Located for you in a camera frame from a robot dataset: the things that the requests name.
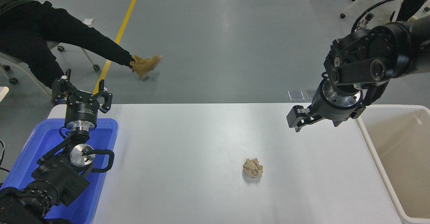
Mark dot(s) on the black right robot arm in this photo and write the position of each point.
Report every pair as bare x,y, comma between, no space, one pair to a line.
386,46

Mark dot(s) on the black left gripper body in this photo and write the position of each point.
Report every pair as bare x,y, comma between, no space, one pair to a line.
81,111

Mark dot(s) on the blue plastic tray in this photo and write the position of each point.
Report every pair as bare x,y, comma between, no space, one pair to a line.
104,140

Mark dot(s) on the large pale bin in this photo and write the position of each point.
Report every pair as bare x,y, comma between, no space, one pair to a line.
403,157

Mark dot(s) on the grey white office chair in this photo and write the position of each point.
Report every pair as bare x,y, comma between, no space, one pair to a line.
87,57

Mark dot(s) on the black caster wheel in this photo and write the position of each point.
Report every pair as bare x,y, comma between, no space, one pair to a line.
6,67

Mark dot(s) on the clear floor plate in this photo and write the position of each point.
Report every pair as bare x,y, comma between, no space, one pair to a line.
309,94
296,95

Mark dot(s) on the white table corner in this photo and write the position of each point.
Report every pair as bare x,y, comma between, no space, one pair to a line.
2,92

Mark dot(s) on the person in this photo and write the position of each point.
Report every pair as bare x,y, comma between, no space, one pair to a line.
40,26
411,7

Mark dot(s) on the white paper scrap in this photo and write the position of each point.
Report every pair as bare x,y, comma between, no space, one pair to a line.
88,21

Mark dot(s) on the tan paper ball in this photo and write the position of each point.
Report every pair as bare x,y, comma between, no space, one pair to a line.
252,168

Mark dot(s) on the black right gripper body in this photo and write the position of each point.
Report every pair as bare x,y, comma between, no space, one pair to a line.
331,114

